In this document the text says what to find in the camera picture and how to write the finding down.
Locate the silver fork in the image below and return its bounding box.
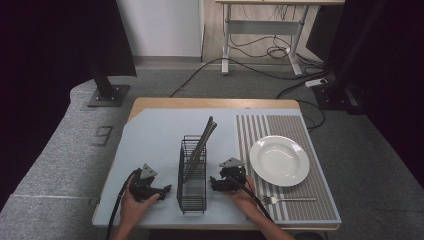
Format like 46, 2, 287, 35
261, 195, 318, 205

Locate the black wire cutlery rack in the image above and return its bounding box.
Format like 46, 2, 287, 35
176, 134, 208, 215

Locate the white power strip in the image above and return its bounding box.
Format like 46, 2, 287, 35
304, 77, 330, 89

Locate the person's right hand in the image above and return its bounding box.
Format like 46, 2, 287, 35
227, 175, 265, 219

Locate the white metal frame desk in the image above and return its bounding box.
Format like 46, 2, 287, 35
214, 0, 346, 77

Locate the black metal stand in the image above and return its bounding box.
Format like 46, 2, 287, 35
86, 56, 131, 109
312, 0, 389, 116

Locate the bundle of black cables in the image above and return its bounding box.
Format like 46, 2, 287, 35
228, 4, 303, 62

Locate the light blue table mat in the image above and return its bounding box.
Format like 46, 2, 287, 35
92, 107, 343, 230

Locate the grey striped placemat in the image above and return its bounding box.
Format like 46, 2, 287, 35
235, 114, 342, 224

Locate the wooden table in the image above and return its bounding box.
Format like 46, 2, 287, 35
91, 96, 342, 232

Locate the person's left hand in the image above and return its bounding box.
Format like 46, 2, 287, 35
119, 181, 161, 232

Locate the grey floor socket cover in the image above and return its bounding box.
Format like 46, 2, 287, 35
90, 125, 114, 148

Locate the dark metal knife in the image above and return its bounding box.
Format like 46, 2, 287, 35
185, 121, 218, 179
183, 115, 214, 181

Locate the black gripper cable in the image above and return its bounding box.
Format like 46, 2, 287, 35
227, 174, 276, 224
105, 168, 140, 240

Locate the white round plate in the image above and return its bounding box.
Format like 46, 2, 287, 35
248, 134, 311, 188

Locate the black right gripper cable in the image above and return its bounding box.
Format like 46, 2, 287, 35
227, 174, 276, 224

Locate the black curtain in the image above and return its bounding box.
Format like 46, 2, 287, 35
305, 0, 424, 188
0, 0, 138, 211

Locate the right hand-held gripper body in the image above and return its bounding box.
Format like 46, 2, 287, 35
218, 157, 248, 193

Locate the black floor cable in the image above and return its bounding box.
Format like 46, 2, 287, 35
169, 57, 331, 99

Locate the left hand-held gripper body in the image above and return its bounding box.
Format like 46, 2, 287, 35
128, 163, 160, 203

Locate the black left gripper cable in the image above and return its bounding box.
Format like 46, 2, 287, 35
105, 168, 140, 240

